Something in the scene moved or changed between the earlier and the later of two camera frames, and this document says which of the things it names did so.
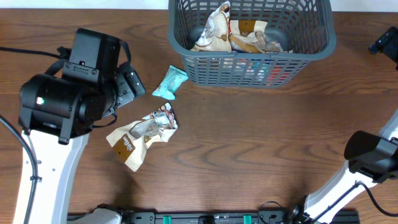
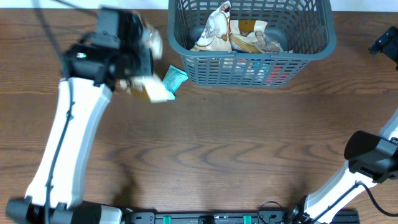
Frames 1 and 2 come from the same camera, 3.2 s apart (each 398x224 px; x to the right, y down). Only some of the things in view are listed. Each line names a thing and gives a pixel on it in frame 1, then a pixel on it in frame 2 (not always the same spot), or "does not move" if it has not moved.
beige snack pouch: [241, 34] -> [253, 31]
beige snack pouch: [216, 36] does not move
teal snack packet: [173, 79] does not move
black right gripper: [388, 43] does not move
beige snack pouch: [130, 143] -> [155, 89]
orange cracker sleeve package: [258, 44] does not move
